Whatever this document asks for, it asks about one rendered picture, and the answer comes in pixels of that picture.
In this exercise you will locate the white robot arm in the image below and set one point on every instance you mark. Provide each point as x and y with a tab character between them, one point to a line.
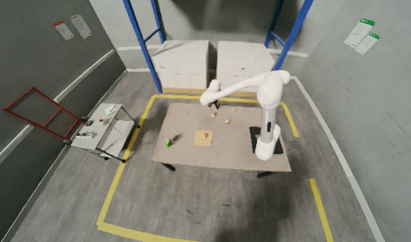
269	93

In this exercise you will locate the beige flat mat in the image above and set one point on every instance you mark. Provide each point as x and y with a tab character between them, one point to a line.
204	142

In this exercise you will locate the green drink can with yellow stripe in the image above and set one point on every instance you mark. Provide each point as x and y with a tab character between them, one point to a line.
167	142

